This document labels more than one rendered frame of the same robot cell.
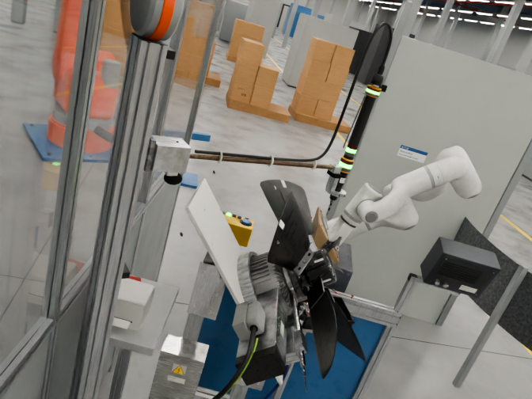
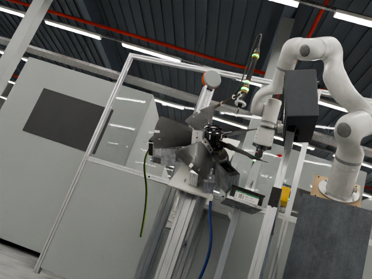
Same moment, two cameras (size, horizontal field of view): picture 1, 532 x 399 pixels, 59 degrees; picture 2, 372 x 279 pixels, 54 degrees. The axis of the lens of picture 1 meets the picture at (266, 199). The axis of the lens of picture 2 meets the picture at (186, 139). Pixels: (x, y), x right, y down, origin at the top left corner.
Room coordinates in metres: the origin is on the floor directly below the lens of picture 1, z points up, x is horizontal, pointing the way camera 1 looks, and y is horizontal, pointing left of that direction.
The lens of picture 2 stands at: (2.02, -2.23, 0.49)
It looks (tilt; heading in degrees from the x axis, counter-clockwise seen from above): 17 degrees up; 111
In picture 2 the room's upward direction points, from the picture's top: 20 degrees clockwise
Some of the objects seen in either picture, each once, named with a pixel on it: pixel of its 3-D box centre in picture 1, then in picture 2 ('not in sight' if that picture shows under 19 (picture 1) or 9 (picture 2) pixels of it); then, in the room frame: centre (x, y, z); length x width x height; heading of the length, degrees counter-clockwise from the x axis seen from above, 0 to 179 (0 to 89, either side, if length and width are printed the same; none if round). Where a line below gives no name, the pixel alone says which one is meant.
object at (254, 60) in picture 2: (359, 127); (250, 72); (1.51, -0.22, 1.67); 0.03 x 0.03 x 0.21
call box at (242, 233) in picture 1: (233, 229); (279, 196); (1.85, 0.10, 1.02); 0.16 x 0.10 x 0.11; 93
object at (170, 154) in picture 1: (165, 153); not in sight; (1.13, 0.28, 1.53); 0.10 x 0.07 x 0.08; 128
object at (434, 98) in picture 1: (425, 183); not in sight; (3.36, -1.07, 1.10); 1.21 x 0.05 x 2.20; 93
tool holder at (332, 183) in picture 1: (337, 180); (241, 98); (1.50, -0.21, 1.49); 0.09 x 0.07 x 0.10; 128
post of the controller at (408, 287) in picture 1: (405, 293); (283, 166); (1.90, -0.73, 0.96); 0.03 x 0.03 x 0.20; 3
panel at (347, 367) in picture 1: (281, 354); not in sight; (1.87, -0.30, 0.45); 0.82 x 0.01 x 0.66; 93
